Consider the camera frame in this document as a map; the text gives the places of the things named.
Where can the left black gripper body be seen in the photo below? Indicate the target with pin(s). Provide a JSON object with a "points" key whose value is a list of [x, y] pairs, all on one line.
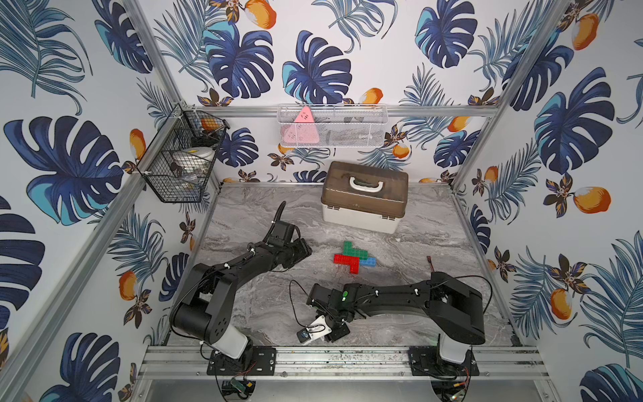
{"points": [[299, 249]]}

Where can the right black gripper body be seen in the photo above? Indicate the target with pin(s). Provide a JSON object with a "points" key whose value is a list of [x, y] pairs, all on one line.
{"points": [[337, 329]]}

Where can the white square lego brick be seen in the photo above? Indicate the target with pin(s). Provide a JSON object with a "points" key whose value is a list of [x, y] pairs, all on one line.
{"points": [[318, 326]]}

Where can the red lego brick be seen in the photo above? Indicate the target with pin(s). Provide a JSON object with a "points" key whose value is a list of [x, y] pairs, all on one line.
{"points": [[340, 259], [354, 267]]}

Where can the blue lego brick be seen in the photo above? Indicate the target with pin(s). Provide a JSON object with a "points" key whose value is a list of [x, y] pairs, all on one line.
{"points": [[368, 262]]}

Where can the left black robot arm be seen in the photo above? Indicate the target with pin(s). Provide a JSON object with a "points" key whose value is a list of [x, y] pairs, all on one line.
{"points": [[205, 303]]}

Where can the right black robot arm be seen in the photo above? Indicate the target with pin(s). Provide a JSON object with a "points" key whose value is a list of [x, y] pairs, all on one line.
{"points": [[457, 308]]}

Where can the brown lid storage box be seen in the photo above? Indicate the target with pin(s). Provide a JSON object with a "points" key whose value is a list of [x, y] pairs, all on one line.
{"points": [[365, 197]]}

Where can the pink triangle card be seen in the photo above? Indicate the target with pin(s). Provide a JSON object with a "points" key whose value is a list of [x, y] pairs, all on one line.
{"points": [[302, 131]]}

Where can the white bowl in basket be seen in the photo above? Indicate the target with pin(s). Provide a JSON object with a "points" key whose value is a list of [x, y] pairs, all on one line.
{"points": [[195, 158]]}

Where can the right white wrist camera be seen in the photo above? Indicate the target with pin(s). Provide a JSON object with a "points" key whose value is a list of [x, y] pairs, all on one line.
{"points": [[305, 338]]}

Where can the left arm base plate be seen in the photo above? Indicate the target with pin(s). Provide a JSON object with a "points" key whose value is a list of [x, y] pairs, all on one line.
{"points": [[241, 361]]}

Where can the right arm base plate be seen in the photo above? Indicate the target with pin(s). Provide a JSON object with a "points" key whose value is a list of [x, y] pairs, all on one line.
{"points": [[442, 361]]}

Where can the clear wall shelf tray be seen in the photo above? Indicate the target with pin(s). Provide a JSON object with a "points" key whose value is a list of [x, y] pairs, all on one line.
{"points": [[341, 125]]}

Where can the black wire basket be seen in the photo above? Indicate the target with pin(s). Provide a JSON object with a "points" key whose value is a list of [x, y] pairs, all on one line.
{"points": [[183, 129]]}

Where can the aluminium front rail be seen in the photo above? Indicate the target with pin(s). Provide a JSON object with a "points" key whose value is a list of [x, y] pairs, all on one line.
{"points": [[345, 363]]}

